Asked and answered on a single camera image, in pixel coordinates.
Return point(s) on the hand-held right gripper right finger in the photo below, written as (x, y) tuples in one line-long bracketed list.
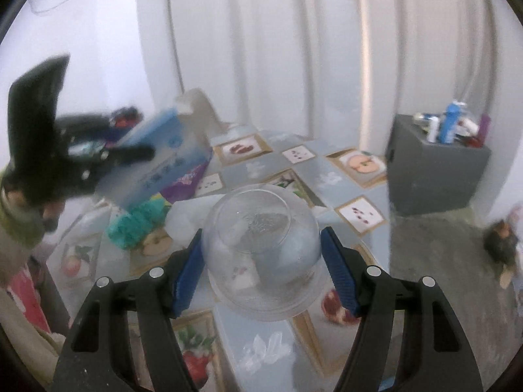
[(341, 277)]

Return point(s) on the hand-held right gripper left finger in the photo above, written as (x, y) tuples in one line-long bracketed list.
[(188, 277)]

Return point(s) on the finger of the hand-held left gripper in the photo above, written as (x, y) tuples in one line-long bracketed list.
[(122, 155), (90, 126)]

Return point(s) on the blue and white box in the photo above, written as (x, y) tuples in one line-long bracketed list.
[(163, 159)]

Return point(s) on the clear plastic cup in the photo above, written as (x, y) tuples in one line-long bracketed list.
[(261, 253)]

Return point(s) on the person's left hand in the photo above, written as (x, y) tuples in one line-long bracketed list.
[(51, 216)]

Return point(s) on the crumpled white tissue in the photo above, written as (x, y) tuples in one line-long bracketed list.
[(184, 216)]

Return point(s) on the purple and yellow snack bag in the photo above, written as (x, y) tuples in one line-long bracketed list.
[(184, 183)]

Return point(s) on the green crumpled tissue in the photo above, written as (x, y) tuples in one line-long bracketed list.
[(135, 224)]

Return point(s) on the fruit print tablecloth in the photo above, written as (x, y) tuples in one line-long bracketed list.
[(310, 171)]

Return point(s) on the grey cabinet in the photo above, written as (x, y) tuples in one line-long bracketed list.
[(433, 175)]

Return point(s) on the brown plush toy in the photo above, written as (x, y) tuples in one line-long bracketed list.
[(500, 245)]

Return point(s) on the small white bottle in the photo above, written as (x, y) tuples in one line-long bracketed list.
[(433, 130)]

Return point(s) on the white toothpaste tube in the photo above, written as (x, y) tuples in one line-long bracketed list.
[(423, 116)]

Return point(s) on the blue pump bottle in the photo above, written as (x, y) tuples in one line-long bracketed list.
[(449, 124)]

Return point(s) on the white curtain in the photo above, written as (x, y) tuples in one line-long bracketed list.
[(286, 49)]

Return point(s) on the white cream tube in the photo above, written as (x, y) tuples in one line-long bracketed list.
[(469, 124)]

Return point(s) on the purple box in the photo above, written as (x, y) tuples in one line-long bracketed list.
[(484, 128)]

